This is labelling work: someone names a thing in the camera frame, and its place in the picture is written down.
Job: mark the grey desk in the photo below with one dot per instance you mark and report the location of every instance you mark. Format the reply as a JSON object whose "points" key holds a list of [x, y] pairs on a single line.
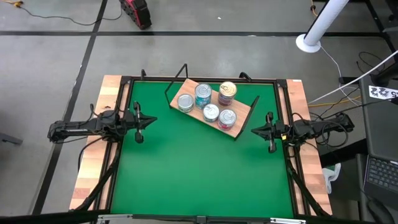
{"points": [[382, 130]]}

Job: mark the blue label seafood can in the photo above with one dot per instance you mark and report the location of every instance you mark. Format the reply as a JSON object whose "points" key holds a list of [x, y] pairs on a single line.
{"points": [[211, 112]]}

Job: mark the black stand base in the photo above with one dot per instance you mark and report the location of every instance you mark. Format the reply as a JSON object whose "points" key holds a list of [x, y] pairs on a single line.
{"points": [[385, 74]]}

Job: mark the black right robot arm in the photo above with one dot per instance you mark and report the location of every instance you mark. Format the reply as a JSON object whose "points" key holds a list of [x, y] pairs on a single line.
{"points": [[320, 129]]}

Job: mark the black crossbar with silver brackets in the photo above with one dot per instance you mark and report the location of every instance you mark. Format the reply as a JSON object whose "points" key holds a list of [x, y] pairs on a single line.
{"points": [[199, 220]]}

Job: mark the silver lid seafood can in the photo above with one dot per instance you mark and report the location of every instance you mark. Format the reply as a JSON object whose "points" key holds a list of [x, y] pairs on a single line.
{"points": [[203, 91]]}

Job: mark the grey furniture foot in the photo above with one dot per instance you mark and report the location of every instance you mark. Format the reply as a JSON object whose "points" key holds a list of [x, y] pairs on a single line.
{"points": [[11, 139]]}

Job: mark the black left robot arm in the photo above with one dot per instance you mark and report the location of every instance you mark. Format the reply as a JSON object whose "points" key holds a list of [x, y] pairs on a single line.
{"points": [[81, 126]]}

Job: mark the black table frame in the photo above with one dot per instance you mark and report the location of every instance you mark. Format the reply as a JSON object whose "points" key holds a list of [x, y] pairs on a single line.
{"points": [[264, 80]]}

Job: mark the white plastic bag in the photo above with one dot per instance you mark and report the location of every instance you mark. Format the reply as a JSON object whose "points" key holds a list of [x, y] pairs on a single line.
{"points": [[331, 177]]}

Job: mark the black computer mouse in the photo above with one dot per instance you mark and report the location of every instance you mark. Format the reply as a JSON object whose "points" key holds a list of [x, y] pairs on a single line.
{"points": [[381, 214]]}

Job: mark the dark laptop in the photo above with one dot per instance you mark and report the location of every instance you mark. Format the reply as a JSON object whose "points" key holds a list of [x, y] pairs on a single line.
{"points": [[384, 177]]}

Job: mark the tall pole round white base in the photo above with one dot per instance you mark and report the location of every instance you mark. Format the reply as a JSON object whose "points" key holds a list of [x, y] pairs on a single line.
{"points": [[308, 43]]}

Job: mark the red and black case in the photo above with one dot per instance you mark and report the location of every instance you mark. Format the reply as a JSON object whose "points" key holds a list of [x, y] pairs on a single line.
{"points": [[136, 12]]}

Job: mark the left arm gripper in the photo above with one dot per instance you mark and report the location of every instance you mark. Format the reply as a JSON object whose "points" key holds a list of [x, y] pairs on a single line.
{"points": [[130, 119]]}

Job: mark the wooden shelf black metal frame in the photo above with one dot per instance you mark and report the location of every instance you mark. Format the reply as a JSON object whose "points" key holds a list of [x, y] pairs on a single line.
{"points": [[241, 109]]}

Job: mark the black power adapter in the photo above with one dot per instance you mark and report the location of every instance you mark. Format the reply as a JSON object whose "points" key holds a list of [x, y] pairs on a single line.
{"points": [[348, 80]]}

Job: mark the green albacore tuna can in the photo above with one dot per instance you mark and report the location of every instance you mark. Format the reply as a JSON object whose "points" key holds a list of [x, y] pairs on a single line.
{"points": [[185, 101]]}

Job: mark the Wild Planet salmon can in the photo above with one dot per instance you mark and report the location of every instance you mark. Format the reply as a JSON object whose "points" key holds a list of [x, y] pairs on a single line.
{"points": [[225, 103], [227, 88], [226, 99]]}

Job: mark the white paper marker tag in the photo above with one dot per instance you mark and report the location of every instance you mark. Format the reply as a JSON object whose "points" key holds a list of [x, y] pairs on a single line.
{"points": [[382, 92]]}

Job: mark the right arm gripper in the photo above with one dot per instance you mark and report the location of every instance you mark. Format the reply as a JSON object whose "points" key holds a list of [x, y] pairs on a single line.
{"points": [[280, 130]]}

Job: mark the green table mat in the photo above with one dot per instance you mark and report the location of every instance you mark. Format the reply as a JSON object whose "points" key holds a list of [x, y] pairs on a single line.
{"points": [[202, 186]]}

